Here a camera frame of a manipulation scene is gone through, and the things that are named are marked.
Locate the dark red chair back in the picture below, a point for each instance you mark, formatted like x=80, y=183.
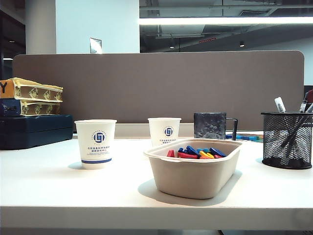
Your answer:
x=310, y=96

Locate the white paper cup blue logo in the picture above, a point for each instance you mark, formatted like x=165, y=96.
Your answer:
x=163, y=127

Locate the dark blue plastic case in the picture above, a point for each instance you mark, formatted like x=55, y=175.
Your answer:
x=36, y=132

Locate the blue flat piece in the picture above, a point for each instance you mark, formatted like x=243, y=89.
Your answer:
x=193, y=149
x=217, y=151

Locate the black mesh pen holder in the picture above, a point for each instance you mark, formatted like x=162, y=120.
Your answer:
x=271, y=147

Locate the beige pulp food tray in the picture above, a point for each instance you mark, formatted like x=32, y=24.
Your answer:
x=193, y=178

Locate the white round column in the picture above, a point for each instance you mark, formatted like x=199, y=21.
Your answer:
x=40, y=27

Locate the brown fabric desk partition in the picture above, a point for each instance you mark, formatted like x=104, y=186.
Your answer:
x=159, y=85

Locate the white paper cup blue band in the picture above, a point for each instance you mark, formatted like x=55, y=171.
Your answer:
x=96, y=147

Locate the small wall sign plaque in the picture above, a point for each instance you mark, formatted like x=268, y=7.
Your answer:
x=96, y=46

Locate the dark pen clear cap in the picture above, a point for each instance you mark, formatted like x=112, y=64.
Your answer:
x=310, y=108

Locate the small red piece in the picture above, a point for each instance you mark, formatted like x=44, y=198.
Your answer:
x=170, y=153

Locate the dark textured glass mug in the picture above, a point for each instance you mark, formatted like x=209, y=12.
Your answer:
x=210, y=126

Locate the orange flat piece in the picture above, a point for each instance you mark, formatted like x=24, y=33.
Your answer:
x=206, y=154

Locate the long white ceiling light strip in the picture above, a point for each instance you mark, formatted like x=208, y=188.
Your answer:
x=220, y=21

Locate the red ceiling sign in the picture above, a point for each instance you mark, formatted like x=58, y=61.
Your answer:
x=207, y=40

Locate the stacked yellow patterned boxes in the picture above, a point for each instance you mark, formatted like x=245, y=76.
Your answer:
x=36, y=93

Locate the thin black pen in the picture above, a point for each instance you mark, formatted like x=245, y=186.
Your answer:
x=303, y=107

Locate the black pen clear cap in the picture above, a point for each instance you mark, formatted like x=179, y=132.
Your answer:
x=280, y=105

